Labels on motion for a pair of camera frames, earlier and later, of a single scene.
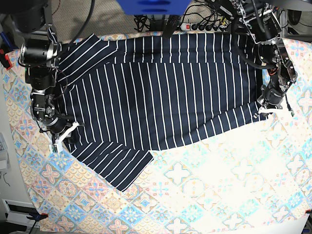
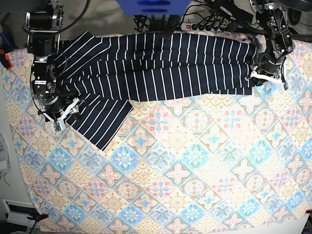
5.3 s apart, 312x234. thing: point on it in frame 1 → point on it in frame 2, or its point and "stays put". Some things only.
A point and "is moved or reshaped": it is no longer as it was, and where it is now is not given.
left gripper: [58, 129] → [53, 112]
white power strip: [203, 27] stays put
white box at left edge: [5, 161] stays put
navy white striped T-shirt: [130, 94] is moved or reshaped
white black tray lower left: [16, 212] stays put
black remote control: [172, 24] stays put
